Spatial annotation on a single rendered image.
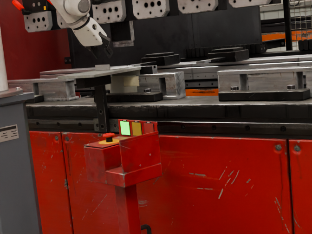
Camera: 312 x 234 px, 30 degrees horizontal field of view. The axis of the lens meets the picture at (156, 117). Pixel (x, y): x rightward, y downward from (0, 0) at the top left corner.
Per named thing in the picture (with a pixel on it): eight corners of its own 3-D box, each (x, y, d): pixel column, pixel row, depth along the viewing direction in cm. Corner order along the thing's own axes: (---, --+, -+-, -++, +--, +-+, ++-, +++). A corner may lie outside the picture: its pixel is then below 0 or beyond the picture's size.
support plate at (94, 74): (57, 79, 210) (57, 76, 210) (105, 71, 230) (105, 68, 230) (94, 77, 199) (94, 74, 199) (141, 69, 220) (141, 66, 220)
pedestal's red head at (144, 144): (87, 180, 193) (81, 126, 191) (124, 169, 204) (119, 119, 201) (124, 188, 178) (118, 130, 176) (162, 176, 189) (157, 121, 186)
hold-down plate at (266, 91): (218, 101, 194) (217, 92, 194) (226, 99, 198) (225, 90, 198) (303, 100, 176) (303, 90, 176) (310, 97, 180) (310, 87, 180)
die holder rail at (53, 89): (-6, 101, 274) (-9, 81, 272) (3, 100, 279) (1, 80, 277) (69, 100, 244) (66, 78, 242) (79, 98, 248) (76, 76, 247)
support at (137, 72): (112, 75, 229) (111, 68, 229) (113, 75, 230) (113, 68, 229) (140, 74, 221) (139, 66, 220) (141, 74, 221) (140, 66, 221)
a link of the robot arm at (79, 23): (90, 6, 205) (94, 12, 207) (72, 8, 210) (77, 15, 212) (79, 22, 201) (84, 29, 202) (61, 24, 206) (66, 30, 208)
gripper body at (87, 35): (94, 11, 206) (110, 34, 213) (73, 14, 212) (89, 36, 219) (84, 25, 202) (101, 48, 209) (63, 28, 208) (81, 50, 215)
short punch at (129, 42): (112, 47, 227) (109, 22, 226) (115, 47, 229) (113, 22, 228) (132, 46, 221) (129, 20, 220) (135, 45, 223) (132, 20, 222)
